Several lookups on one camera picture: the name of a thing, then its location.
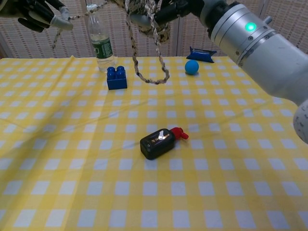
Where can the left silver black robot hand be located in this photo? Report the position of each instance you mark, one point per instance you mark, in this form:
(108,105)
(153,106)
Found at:
(36,14)

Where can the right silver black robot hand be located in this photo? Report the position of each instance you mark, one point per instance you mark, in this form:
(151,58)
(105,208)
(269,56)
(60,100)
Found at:
(168,12)

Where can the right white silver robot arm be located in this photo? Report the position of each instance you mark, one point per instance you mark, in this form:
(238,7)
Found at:
(264,55)

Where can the woven bamboo folding screen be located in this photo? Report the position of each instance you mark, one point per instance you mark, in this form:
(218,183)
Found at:
(36,45)

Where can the blue snack packet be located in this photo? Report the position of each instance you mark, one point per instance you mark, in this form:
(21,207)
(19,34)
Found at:
(201,55)

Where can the blue ball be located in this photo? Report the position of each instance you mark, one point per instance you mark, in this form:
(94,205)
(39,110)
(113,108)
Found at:
(191,67)

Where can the clear plastic water bottle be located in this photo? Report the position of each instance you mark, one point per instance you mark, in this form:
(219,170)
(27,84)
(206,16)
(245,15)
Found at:
(102,48)

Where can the blue toy building block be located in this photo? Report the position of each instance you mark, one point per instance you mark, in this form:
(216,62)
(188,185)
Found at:
(117,80)

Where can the black bottle with red cap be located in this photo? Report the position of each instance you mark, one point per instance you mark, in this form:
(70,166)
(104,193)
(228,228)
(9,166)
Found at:
(156,144)

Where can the yellow white checkered tablecloth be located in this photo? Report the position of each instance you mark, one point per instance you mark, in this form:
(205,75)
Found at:
(144,187)

